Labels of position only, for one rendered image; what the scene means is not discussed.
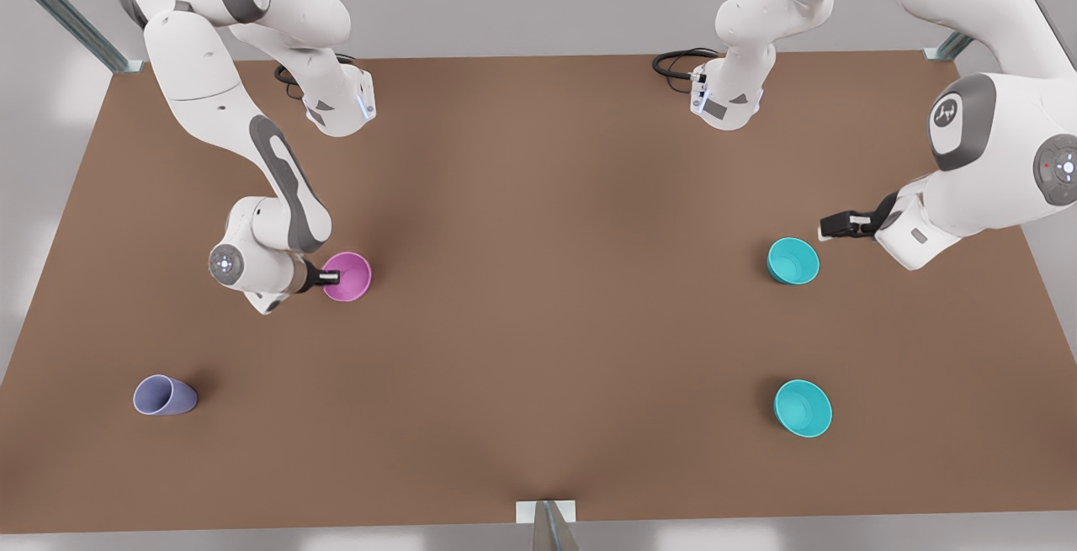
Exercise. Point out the teal bowl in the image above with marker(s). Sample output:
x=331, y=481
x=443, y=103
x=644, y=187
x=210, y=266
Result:
x=803, y=408
x=793, y=261

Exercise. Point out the silver frame post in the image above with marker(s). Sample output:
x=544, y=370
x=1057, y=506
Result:
x=984, y=4
x=63, y=8
x=551, y=526

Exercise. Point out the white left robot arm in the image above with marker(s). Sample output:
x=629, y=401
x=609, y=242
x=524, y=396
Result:
x=993, y=156

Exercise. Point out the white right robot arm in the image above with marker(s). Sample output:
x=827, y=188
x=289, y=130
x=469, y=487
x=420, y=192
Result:
x=198, y=71

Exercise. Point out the pink bowl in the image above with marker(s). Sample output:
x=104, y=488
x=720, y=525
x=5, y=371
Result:
x=347, y=277

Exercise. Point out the lavender cup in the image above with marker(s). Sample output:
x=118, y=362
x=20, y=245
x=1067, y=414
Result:
x=164, y=395

